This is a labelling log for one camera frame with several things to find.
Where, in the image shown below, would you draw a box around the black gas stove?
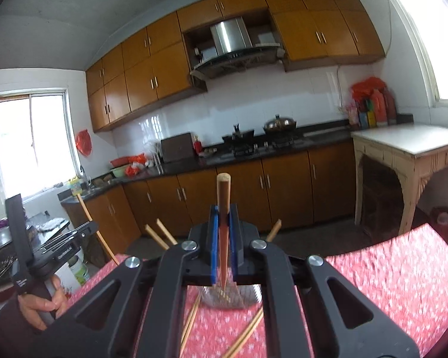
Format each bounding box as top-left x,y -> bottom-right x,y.
229,138 -> 312,157

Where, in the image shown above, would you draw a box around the sliding window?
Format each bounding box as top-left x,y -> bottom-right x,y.
0,89 -> 79,200

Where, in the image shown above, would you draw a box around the crumpled red plastic bags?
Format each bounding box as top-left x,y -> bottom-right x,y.
126,155 -> 152,177

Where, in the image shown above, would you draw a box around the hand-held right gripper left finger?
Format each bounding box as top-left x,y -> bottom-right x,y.
41,205 -> 222,358

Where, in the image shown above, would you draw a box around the dark brown bottle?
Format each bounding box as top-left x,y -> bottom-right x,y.
384,89 -> 397,124

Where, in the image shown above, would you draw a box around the tall red bottle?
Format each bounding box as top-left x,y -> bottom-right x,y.
371,89 -> 388,125

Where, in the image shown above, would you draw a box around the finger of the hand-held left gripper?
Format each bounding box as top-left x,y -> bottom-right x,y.
41,221 -> 99,256
33,224 -> 86,250

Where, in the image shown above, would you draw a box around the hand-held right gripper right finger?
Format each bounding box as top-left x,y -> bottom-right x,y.
228,205 -> 422,358

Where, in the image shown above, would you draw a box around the lidded dark wok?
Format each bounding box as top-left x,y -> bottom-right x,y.
263,114 -> 297,134

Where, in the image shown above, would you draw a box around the wooden wall cabinets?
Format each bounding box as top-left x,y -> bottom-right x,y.
85,0 -> 386,133

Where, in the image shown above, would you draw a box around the cream wooden side table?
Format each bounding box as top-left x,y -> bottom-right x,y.
350,124 -> 448,236

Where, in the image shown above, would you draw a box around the wooden base cabinets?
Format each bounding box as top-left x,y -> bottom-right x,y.
62,142 -> 357,245

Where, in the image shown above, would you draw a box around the dark cutting board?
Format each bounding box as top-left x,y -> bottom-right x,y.
160,132 -> 195,163

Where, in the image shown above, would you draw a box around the metal pot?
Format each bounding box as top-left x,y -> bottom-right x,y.
0,226 -> 32,256

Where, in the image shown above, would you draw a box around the steel range hood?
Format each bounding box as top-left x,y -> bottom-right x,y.
190,16 -> 286,81

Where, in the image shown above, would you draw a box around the person's left hand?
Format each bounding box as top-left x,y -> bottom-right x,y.
18,277 -> 70,331

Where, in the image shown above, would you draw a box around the black kitchen countertop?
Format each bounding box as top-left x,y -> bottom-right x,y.
58,114 -> 414,204

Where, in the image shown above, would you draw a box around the metal wire chopstick holder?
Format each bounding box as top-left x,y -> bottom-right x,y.
200,283 -> 263,310

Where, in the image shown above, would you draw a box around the red floral tablecloth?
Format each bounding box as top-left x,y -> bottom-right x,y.
65,223 -> 448,358

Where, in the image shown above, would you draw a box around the black wok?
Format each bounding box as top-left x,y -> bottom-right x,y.
222,123 -> 255,143

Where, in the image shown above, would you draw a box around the hanging red plastic bag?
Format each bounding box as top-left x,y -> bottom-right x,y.
75,129 -> 92,155

